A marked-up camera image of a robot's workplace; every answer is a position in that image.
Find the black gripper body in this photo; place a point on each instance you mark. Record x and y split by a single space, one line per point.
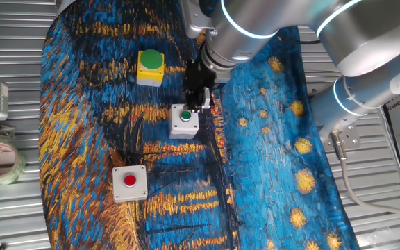
196 80

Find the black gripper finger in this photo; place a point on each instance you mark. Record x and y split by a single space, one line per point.
187 99
196 104

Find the grey box small green button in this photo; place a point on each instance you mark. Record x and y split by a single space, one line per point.
177 128

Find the yellow box green mushroom button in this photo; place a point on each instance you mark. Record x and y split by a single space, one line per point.
151 59

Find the grey box red button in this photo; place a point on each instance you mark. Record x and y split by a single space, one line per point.
137 173

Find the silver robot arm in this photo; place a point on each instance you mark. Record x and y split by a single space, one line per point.
359 34

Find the starry night painted cloth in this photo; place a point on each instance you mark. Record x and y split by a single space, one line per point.
255 156

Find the clear tape roll red print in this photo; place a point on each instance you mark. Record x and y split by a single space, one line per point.
16 175

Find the small black knob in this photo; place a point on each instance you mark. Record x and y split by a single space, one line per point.
1 247

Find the small silver metal bracket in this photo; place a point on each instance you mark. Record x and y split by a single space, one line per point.
206 99

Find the silver wrist mounting bracket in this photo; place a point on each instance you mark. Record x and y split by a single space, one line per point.
193 19

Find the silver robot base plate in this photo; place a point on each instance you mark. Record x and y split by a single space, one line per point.
352 139

